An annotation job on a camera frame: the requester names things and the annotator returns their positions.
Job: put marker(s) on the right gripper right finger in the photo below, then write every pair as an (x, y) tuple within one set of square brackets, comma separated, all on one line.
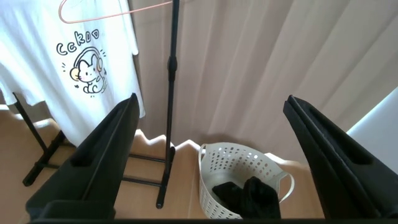
[(357, 186)]

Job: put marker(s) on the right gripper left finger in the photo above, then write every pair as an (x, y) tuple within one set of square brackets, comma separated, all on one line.
[(62, 196)]

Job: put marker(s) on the white printed t-shirt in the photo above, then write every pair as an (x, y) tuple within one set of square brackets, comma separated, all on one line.
[(37, 62)]

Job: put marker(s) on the white laundry basket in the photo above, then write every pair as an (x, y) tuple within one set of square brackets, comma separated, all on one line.
[(236, 155)]

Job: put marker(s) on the black clothes rack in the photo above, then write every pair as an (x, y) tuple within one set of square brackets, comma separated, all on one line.
[(172, 62)]

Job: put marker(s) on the pink clothes hanger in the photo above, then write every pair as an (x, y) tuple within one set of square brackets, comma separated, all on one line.
[(93, 18)]

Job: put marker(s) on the black garment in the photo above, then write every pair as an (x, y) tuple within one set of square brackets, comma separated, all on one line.
[(258, 199)]

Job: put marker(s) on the beige curtain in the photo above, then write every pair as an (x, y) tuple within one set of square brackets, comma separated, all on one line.
[(248, 62)]

